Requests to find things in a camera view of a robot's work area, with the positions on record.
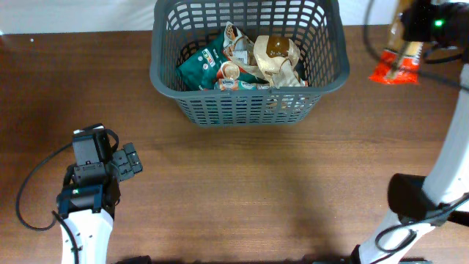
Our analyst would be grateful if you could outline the orange spaghetti packet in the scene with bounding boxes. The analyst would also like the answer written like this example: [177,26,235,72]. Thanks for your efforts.
[368,0,425,86]

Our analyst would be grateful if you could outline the green Nescafe coffee bag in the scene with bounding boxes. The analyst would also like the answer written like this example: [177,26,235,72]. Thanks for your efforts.
[174,31,270,92]

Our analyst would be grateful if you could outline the blue tissue pack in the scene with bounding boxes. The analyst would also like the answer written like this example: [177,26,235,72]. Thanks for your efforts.
[214,78,270,91]

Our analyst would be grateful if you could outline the large beige snack bag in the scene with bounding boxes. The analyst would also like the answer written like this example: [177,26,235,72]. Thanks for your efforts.
[254,35,309,88]

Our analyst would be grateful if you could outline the small beige snack pouch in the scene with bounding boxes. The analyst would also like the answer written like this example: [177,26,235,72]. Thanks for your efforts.
[220,22,267,83]

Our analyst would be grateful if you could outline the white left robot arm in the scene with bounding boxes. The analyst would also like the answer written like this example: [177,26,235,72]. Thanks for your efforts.
[54,143,143,263]

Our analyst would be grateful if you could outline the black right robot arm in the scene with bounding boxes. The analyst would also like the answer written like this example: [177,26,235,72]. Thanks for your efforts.
[351,1,468,263]

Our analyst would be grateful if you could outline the grey plastic basket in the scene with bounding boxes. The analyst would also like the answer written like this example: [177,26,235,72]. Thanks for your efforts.
[149,0,350,127]

